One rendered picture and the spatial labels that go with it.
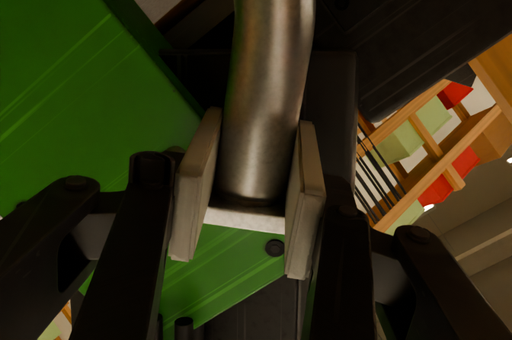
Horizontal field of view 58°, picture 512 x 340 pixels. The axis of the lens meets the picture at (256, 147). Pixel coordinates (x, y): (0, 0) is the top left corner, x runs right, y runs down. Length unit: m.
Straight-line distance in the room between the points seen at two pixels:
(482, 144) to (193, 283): 4.04
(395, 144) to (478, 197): 6.29
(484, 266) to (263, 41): 7.77
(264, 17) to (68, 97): 0.10
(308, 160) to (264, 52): 0.04
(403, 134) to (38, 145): 3.36
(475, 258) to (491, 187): 2.23
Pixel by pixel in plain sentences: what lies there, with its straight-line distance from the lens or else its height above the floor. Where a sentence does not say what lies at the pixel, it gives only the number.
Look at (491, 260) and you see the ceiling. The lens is 7.88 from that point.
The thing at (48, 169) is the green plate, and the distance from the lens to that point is 0.24.
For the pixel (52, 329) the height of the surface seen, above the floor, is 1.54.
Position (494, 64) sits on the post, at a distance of 0.99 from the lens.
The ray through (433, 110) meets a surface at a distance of 3.83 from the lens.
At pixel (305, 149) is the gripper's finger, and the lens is 0.16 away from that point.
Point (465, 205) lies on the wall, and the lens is 9.73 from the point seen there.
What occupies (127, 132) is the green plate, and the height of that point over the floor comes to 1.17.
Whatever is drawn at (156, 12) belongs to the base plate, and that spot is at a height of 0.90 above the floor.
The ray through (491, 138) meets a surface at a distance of 4.25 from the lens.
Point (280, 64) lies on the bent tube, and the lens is 0.17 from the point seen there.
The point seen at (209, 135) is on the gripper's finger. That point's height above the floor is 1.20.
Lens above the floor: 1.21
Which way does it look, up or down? 1 degrees down
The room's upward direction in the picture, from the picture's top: 145 degrees clockwise
